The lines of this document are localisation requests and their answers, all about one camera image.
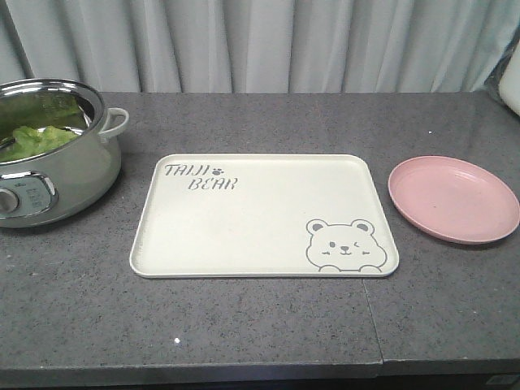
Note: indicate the cream bear serving tray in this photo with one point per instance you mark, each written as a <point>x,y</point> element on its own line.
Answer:
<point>263,215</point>

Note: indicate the pink round plate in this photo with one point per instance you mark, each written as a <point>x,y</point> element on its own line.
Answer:
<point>453,200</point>

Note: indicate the green lettuce leaf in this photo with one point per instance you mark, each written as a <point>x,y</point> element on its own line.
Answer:
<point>37,123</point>

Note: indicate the grey pleated curtain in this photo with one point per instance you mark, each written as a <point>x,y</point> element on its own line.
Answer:
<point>259,46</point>

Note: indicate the green electric cooking pot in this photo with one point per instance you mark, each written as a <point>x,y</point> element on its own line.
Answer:
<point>52,186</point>

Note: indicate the white rice cooker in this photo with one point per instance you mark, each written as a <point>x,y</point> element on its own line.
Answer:
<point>509,86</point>

